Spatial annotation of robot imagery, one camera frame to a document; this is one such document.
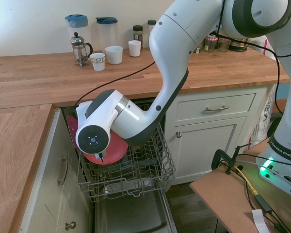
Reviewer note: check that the small glass jar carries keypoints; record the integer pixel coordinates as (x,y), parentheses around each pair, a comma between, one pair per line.
(223,46)

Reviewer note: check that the coffee jar with dark lid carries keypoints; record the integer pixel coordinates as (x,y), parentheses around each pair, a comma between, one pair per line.
(137,34)

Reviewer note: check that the wide white ceramic mug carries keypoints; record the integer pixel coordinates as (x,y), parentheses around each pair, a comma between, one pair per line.
(114,55)

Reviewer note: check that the stainless steel kettle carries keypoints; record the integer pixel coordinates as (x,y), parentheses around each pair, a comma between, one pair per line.
(237,47)

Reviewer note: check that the small patterned white cup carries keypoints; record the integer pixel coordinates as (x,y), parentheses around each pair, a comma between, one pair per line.
(97,62)

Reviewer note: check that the white printed bag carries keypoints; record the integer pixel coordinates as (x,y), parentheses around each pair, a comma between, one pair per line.
(262,126)

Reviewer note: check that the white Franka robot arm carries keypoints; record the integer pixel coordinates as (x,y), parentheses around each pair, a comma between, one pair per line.
(174,48)

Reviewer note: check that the pitcher with dark blue lid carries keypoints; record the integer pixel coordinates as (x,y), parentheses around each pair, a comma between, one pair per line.
(107,31)

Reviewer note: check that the black C-clamp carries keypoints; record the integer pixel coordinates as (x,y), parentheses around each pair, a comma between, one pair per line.
(217,156)

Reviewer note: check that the steel dishwasher door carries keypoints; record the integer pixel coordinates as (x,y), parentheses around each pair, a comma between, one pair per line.
(131,213)

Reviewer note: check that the glass French press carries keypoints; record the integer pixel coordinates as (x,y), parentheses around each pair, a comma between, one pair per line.
(80,49)

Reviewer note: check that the glass jar red checkered lid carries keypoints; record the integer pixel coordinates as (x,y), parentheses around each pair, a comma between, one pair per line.
(211,44)

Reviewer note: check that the red plastic plate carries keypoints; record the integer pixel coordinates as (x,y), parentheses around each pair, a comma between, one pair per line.
(116,150)

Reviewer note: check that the clear plastic bag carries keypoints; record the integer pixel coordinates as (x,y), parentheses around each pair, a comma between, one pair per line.
(259,46)

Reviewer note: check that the white paper strip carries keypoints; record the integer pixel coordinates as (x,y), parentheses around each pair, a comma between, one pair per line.
(259,221)

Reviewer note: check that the clear bottle with green lid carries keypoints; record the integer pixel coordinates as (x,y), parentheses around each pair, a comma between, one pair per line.
(151,23)

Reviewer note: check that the round metal cabinet knob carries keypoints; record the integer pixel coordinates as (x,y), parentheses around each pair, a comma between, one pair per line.
(178,134)
(70,225)

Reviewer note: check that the cream cabinet drawer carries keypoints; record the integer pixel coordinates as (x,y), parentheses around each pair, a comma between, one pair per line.
(191,106)

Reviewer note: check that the cream corner cabinet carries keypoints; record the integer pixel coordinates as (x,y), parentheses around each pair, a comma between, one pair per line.
(48,204)

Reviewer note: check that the pitcher with light blue lid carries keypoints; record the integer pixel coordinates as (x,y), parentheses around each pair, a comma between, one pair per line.
(76,24)

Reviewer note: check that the cream cabinet door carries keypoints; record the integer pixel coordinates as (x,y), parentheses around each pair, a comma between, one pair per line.
(203,155)

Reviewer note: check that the white tapered cup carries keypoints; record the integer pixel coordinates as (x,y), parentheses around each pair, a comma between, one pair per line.
(134,48)

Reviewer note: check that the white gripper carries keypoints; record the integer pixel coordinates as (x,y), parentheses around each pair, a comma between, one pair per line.
(82,114)

